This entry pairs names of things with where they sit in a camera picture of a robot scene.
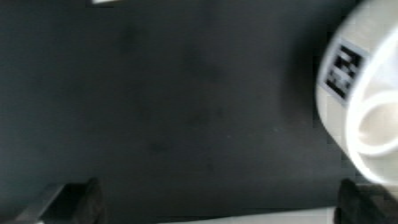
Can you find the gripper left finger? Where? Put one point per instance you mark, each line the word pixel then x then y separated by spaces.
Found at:
pixel 67 205

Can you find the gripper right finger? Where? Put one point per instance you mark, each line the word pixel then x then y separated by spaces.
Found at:
pixel 366 204

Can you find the white round stool seat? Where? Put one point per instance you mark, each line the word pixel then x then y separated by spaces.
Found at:
pixel 357 89

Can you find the white front fence bar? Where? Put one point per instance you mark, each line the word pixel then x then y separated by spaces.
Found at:
pixel 309 216

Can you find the white sheet with markers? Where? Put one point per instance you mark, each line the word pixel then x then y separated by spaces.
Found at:
pixel 101 1

